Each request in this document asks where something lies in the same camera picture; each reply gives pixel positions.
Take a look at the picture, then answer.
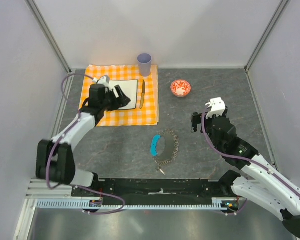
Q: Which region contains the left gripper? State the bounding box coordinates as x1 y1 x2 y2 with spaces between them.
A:
101 85 131 112

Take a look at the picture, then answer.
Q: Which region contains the chain of metal keyrings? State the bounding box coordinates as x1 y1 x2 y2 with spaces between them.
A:
152 128 180 175

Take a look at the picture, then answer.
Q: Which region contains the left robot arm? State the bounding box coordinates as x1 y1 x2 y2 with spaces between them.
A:
35 83 131 197

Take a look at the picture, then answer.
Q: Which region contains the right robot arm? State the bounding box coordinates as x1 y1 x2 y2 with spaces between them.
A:
191 109 300 239

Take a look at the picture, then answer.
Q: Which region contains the white square plate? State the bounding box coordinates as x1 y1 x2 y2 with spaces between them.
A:
109 79 138 111

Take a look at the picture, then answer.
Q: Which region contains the red patterned bowl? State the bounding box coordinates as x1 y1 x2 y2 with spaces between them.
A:
170 79 192 98

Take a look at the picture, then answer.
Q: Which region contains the gold knife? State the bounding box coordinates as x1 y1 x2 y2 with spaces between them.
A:
139 79 146 109

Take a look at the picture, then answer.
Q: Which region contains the orange checkered cloth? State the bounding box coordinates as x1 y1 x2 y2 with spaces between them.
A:
79 65 159 127

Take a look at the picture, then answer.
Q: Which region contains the lilac plastic cup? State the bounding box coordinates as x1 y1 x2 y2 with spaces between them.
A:
137 53 152 77

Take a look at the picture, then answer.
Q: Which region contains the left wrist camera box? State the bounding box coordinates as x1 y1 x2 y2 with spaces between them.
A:
92 75 113 91

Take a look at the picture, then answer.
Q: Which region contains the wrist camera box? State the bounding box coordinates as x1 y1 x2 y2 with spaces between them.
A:
205 97 226 119
92 75 113 91

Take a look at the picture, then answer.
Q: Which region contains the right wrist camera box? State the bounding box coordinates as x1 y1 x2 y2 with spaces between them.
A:
205 97 226 119

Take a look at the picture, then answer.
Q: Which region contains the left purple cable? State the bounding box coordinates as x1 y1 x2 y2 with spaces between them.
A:
46 73 126 215

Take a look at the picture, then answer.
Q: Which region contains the purple cable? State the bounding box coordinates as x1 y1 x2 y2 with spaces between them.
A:
201 112 300 216
46 73 126 215

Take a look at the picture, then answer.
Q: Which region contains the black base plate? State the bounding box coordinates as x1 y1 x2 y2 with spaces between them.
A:
71 177 241 201

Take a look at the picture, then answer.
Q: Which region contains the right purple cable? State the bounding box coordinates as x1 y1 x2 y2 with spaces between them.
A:
201 112 300 216

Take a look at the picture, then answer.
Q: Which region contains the slotted cable duct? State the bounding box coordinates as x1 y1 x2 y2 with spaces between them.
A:
36 199 231 211

